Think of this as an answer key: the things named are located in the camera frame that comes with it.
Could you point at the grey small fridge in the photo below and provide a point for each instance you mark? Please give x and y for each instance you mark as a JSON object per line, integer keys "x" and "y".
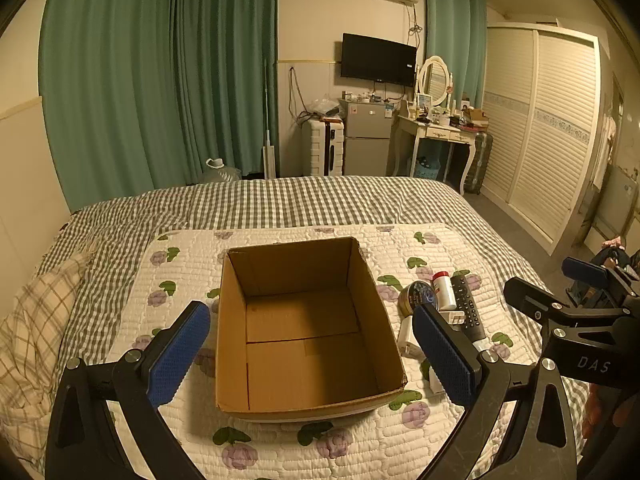
{"x": 367, "y": 140}

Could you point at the white dressing table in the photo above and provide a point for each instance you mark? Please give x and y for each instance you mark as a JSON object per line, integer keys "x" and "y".
{"x": 440, "y": 132}

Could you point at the beige plaid pillow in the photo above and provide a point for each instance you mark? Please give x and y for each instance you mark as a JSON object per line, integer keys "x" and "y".
{"x": 40, "y": 320}

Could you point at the blue plastic basket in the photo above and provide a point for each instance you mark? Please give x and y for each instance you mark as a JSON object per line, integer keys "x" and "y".
{"x": 425, "y": 167}

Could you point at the oval white vanity mirror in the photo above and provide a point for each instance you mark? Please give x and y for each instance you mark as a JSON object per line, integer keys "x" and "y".
{"x": 434, "y": 80}

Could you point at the person's right hand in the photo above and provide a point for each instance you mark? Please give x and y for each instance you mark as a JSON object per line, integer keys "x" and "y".
{"x": 600, "y": 415}

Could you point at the round black gold tin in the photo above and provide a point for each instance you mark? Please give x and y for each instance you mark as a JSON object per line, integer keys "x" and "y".
{"x": 419, "y": 297}

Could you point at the dark grey suitcase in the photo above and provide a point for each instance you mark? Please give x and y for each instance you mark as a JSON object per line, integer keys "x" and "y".
{"x": 477, "y": 162}

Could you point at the small picture frame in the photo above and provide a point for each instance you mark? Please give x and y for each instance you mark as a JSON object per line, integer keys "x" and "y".
{"x": 423, "y": 102}

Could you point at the wide green curtain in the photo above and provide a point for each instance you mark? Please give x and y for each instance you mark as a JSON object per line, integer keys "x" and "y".
{"x": 150, "y": 75}

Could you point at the white ribbed suitcase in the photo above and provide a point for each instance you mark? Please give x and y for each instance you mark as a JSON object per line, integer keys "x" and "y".
{"x": 320, "y": 147}

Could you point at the white louvred wardrobe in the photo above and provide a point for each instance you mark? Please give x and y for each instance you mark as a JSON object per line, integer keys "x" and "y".
{"x": 540, "y": 125}

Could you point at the white floral quilted mat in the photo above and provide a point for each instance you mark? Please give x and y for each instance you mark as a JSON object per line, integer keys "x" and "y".
{"x": 185, "y": 280}

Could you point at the white flat mop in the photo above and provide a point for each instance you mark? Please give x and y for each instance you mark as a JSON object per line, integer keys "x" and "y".
{"x": 269, "y": 160}

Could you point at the white plastic box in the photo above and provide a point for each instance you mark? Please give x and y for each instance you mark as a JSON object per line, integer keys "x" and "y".
{"x": 452, "y": 320}

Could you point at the black wall television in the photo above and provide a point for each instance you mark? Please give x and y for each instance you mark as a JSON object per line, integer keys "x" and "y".
{"x": 377, "y": 59}

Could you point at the white bottle with red cap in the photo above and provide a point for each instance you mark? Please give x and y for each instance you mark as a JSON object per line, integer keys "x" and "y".
{"x": 444, "y": 291}

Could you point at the brown cardboard box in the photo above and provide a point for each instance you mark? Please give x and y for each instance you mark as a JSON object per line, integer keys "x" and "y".
{"x": 305, "y": 320}

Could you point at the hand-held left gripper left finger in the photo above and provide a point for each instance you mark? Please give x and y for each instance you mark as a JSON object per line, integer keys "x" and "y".
{"x": 185, "y": 350}

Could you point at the narrow green curtain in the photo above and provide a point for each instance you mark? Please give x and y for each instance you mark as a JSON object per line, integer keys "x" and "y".
{"x": 452, "y": 35}

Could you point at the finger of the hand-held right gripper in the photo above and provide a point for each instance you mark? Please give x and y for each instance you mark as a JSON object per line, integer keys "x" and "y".
{"x": 585, "y": 271}
{"x": 530, "y": 297}

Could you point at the black remote control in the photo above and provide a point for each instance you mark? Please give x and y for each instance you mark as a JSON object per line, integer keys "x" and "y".
{"x": 466, "y": 305}

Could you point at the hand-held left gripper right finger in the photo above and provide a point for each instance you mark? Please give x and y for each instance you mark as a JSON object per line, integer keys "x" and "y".
{"x": 442, "y": 355}

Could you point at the white plug adapter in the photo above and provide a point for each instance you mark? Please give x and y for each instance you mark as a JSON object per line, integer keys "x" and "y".
{"x": 409, "y": 337}

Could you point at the clear plastic bag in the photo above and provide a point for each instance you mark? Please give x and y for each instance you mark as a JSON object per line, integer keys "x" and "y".
{"x": 322, "y": 108}

